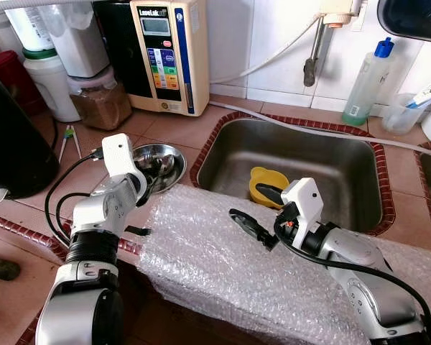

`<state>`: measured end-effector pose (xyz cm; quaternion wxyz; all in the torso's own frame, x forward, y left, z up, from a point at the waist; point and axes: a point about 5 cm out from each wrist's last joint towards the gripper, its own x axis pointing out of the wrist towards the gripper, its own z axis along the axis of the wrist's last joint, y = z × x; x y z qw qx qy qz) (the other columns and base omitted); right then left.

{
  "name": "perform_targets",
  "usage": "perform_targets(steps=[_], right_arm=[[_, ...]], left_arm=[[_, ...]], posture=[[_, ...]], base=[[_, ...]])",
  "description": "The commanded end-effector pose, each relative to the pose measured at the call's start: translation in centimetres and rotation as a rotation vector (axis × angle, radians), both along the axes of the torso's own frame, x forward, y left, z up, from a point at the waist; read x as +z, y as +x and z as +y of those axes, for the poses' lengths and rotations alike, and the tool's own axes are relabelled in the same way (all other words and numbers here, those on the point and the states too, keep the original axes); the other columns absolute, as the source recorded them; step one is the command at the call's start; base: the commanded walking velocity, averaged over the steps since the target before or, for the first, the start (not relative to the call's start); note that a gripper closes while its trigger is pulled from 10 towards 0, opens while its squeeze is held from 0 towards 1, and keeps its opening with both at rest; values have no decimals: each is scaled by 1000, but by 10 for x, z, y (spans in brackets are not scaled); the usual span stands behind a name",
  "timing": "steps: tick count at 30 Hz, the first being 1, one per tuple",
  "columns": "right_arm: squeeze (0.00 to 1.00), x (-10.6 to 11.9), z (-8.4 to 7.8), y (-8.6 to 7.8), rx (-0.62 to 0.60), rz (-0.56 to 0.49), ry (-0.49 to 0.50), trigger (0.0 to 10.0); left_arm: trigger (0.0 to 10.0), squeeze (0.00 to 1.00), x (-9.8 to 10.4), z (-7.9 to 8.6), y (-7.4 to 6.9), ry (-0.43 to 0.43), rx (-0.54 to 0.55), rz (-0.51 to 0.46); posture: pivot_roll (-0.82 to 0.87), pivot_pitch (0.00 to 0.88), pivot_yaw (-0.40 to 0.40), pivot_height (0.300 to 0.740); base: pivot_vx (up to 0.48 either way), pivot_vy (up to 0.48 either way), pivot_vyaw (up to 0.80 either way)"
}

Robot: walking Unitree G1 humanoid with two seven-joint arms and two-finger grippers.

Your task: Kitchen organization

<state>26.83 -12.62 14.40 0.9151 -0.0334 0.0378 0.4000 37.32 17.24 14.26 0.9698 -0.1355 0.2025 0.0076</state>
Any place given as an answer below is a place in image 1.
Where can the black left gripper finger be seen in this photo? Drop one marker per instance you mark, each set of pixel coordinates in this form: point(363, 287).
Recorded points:
point(156, 167)

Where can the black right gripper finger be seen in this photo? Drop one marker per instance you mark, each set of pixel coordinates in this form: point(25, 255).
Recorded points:
point(271, 194)
point(251, 225)

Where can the yellow plastic bowl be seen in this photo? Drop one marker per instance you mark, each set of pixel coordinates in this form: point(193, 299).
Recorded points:
point(260, 178)

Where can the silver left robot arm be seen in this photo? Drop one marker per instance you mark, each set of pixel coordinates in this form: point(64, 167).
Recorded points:
point(104, 212)

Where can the short black tape strip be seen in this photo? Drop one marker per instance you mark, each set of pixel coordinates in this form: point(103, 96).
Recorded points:
point(138, 231)

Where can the clear bubble wrap sheet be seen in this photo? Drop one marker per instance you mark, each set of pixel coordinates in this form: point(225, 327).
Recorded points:
point(215, 273)

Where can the plastic jar brown contents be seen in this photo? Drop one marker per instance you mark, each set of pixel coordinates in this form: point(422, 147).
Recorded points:
point(100, 108)

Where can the cream water ionizer machine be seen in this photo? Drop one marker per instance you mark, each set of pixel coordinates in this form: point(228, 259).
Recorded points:
point(161, 57)

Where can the white canister green band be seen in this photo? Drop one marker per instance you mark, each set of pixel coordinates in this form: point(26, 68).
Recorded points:
point(50, 86)

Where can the black kettle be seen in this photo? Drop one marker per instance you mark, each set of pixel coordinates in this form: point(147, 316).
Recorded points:
point(14, 136)

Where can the clear bottle blue cap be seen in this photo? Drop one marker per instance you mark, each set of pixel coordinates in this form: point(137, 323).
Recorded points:
point(366, 86)

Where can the plain white filter canister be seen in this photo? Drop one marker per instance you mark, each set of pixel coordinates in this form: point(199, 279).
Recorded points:
point(82, 43)

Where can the clear plastic cup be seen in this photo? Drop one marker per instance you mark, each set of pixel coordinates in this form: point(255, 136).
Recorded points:
point(401, 118)

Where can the dark green lump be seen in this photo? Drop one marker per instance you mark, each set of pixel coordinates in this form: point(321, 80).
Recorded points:
point(1, 268)

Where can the dark red container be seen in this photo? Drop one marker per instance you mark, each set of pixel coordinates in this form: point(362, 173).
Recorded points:
point(11, 79)

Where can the white toothpaste tube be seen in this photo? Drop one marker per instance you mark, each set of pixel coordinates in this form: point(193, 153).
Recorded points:
point(427, 93)

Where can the black tray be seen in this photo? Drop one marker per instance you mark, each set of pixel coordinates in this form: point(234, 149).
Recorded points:
point(413, 18)

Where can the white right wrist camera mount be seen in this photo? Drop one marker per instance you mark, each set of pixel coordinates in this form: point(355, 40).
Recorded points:
point(303, 198)

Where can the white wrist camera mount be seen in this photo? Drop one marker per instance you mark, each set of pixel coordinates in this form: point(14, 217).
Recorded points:
point(303, 198)
point(118, 154)

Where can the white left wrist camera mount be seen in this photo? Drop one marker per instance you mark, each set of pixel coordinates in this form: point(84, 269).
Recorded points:
point(118, 154)

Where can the wall mounted steel faucet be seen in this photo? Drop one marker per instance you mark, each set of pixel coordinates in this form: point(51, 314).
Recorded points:
point(314, 57)

